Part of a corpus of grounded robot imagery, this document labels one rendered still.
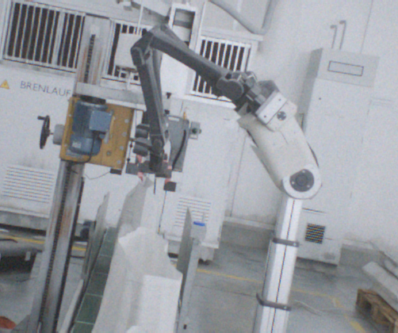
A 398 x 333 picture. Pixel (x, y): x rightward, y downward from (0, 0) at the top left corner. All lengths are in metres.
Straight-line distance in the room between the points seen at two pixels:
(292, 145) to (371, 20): 5.21
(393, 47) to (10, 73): 3.96
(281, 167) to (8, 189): 3.95
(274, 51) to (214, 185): 1.36
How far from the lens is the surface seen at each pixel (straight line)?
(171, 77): 5.76
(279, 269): 2.98
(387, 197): 8.02
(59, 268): 3.73
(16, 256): 5.21
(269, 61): 6.64
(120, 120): 3.54
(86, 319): 3.35
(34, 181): 6.38
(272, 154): 2.77
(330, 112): 7.16
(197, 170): 6.31
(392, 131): 7.96
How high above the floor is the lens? 1.44
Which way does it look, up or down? 3 degrees down
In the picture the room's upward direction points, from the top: 11 degrees clockwise
